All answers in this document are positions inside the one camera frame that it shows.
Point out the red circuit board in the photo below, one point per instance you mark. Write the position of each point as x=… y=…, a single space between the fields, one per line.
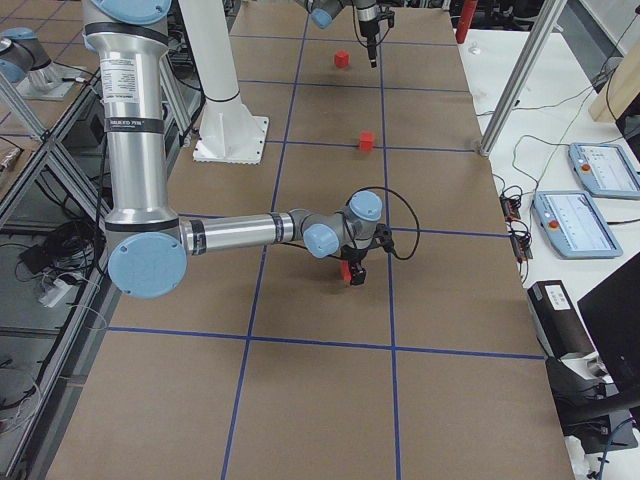
x=510 y=206

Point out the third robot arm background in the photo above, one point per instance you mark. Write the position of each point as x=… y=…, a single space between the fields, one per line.
x=27 y=65

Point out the teach pendant tablet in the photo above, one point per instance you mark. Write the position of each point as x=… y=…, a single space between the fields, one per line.
x=605 y=170
x=574 y=225

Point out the black power adapter box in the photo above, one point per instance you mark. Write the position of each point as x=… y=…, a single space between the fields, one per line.
x=559 y=329

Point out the teach pendant tablet near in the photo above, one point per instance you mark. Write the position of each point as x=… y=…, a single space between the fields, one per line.
x=574 y=225

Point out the black computer monitor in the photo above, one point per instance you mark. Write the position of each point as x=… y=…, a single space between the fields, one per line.
x=592 y=410

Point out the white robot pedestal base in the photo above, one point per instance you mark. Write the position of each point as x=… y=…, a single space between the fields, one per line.
x=228 y=132

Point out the teach pendant tablet far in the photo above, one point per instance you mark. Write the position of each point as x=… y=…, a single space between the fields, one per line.
x=605 y=170

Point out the red cylinder bottle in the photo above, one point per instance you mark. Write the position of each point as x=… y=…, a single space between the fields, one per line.
x=465 y=20

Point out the aluminium frame post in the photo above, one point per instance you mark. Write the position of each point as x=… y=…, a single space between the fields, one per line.
x=535 y=43

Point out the aluminium frame rack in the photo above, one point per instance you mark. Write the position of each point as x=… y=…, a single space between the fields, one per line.
x=56 y=297

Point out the red cube block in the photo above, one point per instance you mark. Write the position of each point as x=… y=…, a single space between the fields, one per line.
x=341 y=59
x=366 y=141

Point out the red cube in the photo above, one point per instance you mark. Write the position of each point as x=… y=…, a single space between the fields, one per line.
x=345 y=271

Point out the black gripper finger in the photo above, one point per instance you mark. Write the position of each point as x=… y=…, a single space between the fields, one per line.
x=372 y=55
x=357 y=274

